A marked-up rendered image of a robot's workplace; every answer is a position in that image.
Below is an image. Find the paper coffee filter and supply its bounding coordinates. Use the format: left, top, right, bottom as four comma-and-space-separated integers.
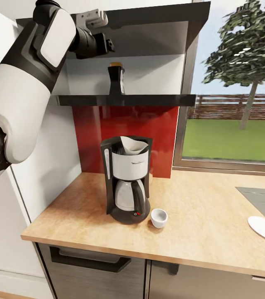
120, 136, 148, 156

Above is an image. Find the bottle of coffee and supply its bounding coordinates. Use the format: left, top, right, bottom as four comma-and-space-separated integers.
108, 62, 125, 95

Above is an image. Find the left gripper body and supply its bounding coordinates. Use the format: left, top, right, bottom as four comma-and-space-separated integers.
74, 28, 108, 59

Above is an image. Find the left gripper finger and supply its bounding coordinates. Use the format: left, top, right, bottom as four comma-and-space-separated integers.
106, 39, 115, 52

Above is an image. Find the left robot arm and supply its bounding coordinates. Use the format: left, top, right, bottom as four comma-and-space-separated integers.
0, 0, 115, 175

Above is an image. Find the coffee cup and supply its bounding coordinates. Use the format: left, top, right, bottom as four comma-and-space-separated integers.
151, 209, 168, 228

